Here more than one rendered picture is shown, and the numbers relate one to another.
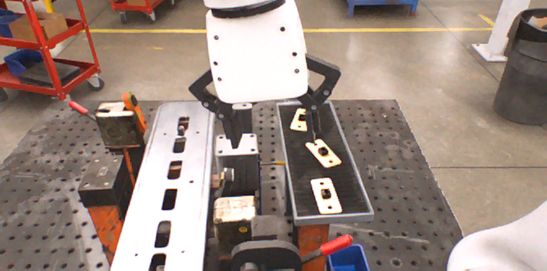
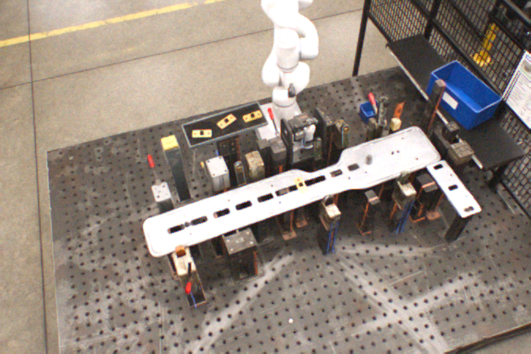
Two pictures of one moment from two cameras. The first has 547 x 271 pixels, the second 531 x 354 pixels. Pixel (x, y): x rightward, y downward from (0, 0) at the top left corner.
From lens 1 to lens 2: 2.04 m
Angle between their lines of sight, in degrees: 70
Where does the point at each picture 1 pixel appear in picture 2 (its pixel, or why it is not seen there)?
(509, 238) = not seen: hidden behind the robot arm
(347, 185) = (244, 111)
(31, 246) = (256, 337)
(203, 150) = (201, 205)
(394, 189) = (156, 147)
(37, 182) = not seen: outside the picture
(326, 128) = (205, 122)
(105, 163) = (233, 242)
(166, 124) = (178, 238)
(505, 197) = (69, 129)
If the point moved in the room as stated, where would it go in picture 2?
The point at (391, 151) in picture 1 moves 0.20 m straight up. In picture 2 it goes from (118, 150) to (109, 127)
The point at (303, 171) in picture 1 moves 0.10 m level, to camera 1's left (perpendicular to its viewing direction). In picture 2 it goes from (240, 126) to (246, 143)
